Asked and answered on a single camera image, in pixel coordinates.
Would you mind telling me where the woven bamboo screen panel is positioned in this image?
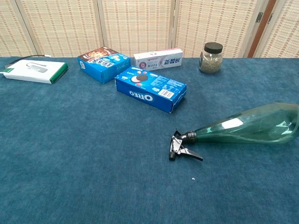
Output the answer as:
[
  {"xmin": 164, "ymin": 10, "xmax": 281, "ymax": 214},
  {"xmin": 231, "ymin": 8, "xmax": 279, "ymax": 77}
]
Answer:
[
  {"xmin": 256, "ymin": 0, "xmax": 299, "ymax": 58},
  {"xmin": 171, "ymin": 0, "xmax": 269, "ymax": 58},
  {"xmin": 0, "ymin": 0, "xmax": 38, "ymax": 57},
  {"xmin": 15, "ymin": 0, "xmax": 105, "ymax": 58},
  {"xmin": 97, "ymin": 0, "xmax": 176, "ymax": 58}
]

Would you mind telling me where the green transparent spray bottle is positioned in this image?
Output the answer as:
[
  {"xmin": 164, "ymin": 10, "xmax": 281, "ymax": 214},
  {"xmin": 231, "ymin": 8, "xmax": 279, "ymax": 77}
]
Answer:
[{"xmin": 169, "ymin": 102, "xmax": 299, "ymax": 161}]

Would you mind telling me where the white box with green edge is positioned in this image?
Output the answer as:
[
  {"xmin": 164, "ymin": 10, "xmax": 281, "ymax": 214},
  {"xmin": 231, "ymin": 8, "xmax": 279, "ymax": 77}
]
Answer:
[{"xmin": 2, "ymin": 59, "xmax": 69, "ymax": 84}]

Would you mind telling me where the white pink toothpaste box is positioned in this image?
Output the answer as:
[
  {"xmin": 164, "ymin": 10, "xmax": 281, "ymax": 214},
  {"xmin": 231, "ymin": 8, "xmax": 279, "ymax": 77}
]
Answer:
[{"xmin": 133, "ymin": 48, "xmax": 184, "ymax": 71}]

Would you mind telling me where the blue tablecloth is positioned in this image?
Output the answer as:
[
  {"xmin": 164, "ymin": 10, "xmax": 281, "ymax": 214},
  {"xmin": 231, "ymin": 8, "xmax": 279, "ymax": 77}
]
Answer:
[{"xmin": 0, "ymin": 56, "xmax": 299, "ymax": 224}]

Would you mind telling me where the blue Oreo cookie box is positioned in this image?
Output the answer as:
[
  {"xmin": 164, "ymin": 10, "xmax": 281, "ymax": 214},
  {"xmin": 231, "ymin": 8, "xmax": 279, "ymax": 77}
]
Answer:
[{"xmin": 114, "ymin": 66, "xmax": 187, "ymax": 114}]

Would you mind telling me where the blue and brown snack box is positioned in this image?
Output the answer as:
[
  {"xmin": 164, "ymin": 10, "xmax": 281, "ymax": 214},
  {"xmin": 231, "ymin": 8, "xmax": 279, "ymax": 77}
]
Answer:
[{"xmin": 77, "ymin": 46, "xmax": 131, "ymax": 84}]

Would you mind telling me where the brown wooden post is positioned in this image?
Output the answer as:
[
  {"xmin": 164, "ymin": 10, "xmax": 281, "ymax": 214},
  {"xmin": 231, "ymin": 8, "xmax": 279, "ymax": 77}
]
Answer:
[{"xmin": 247, "ymin": 0, "xmax": 278, "ymax": 58}]

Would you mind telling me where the glass jar with black lid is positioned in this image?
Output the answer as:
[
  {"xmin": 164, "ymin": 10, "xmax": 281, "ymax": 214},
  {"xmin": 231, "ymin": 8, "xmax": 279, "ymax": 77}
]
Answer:
[{"xmin": 199, "ymin": 42, "xmax": 224, "ymax": 74}]

